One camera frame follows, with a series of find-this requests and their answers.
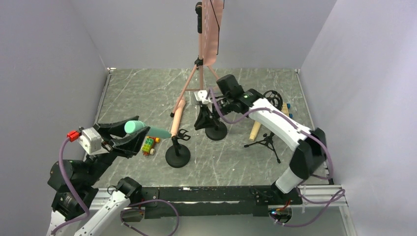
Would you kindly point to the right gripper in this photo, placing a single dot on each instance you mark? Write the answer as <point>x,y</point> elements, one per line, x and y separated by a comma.
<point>207,106</point>

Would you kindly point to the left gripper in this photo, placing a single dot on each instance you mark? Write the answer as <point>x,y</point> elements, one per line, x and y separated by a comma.
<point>104,140</point>

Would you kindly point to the black round-base mic stand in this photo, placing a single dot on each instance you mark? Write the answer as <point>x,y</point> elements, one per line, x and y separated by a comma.
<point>217,135</point>
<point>178,155</point>

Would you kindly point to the pink microphone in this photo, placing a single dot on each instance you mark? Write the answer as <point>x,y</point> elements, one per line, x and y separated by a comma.
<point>177,117</point>

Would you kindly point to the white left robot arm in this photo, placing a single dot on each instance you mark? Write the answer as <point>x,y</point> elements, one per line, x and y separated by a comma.
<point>73,180</point>

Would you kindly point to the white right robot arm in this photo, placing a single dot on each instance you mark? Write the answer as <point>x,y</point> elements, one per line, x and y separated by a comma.
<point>308,146</point>

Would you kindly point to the pink music stand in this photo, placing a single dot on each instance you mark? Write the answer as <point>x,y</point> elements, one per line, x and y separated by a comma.
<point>209,18</point>

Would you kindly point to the colourful toy block car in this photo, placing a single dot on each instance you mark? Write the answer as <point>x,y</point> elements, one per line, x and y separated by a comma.
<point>148,145</point>

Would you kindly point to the yellow microphone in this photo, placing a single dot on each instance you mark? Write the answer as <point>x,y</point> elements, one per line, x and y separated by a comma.
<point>254,131</point>

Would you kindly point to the beige toy car blue wheels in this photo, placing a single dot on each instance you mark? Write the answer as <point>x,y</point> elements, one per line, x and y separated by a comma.
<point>286,110</point>

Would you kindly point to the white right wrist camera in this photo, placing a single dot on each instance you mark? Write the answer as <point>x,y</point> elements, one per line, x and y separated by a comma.
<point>201,97</point>

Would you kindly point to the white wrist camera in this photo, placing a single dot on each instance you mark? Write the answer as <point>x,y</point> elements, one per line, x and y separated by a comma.
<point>88,138</point>
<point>201,97</point>

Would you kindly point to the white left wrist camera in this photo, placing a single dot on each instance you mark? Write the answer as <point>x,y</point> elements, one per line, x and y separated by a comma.
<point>88,138</point>

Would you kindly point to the black shock mount tripod stand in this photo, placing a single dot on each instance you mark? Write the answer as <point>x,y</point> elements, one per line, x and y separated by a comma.
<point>275,99</point>

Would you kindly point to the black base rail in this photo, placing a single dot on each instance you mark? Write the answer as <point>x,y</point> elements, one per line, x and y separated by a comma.
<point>211,201</point>

